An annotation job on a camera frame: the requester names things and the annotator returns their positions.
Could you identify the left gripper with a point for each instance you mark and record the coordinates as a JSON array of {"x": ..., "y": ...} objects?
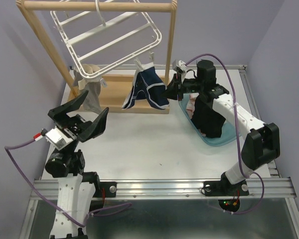
[{"x": 76, "y": 125}]

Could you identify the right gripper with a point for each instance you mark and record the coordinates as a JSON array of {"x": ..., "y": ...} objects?
[{"x": 171, "y": 92}]

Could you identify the light pink underwear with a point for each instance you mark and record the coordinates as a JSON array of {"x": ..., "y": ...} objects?
[{"x": 190, "y": 107}]

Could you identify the navy underwear white trim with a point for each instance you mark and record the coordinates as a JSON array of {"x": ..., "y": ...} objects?
[{"x": 147, "y": 85}]

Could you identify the black underwear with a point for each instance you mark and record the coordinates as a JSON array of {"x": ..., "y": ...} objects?
[{"x": 206, "y": 120}]

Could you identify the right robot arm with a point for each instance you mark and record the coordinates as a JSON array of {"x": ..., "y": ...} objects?
[{"x": 261, "y": 140}]

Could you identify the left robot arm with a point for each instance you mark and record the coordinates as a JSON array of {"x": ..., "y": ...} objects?
[{"x": 66, "y": 164}]

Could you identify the white plastic clip hanger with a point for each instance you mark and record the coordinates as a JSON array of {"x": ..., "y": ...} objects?
[{"x": 100, "y": 41}]

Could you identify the wooden clothes rack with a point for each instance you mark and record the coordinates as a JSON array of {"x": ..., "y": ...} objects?
[{"x": 116, "y": 84}]

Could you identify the teal plastic basin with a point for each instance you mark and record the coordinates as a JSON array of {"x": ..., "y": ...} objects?
[{"x": 228, "y": 131}]

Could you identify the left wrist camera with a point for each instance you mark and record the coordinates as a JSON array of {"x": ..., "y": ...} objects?
[{"x": 58, "y": 139}]

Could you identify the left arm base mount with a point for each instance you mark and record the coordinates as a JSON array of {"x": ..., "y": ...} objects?
[{"x": 105, "y": 189}]

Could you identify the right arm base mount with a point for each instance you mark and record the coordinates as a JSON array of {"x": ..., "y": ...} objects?
[{"x": 222, "y": 188}]

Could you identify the aluminium mounting rail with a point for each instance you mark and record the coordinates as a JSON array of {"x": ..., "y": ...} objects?
[{"x": 183, "y": 189}]

